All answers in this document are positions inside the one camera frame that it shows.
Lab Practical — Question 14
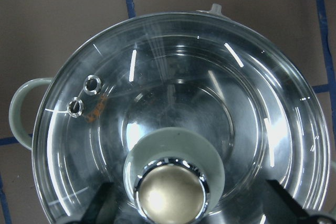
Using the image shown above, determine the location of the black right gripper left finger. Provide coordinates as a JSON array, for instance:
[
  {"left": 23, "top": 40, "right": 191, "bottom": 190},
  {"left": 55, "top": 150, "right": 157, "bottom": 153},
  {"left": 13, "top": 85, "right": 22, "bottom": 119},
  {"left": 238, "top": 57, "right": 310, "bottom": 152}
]
[{"left": 61, "top": 182, "right": 118, "bottom": 223}]

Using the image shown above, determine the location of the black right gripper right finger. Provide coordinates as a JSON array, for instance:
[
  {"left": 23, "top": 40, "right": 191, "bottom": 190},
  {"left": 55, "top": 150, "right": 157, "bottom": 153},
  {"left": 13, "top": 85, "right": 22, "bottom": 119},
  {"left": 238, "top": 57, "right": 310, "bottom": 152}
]
[{"left": 264, "top": 180, "right": 335, "bottom": 223}]

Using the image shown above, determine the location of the glass pot lid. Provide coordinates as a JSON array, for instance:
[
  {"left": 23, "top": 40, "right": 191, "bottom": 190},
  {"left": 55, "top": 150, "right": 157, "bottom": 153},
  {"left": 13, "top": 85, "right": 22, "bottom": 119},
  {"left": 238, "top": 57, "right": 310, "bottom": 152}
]
[{"left": 31, "top": 11, "right": 331, "bottom": 224}]

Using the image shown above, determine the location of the pale green electric pot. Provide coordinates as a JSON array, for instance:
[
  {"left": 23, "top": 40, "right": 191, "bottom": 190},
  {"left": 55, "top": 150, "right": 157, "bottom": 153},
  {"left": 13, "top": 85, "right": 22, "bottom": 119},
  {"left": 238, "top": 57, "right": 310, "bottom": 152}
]
[{"left": 8, "top": 3, "right": 336, "bottom": 224}]

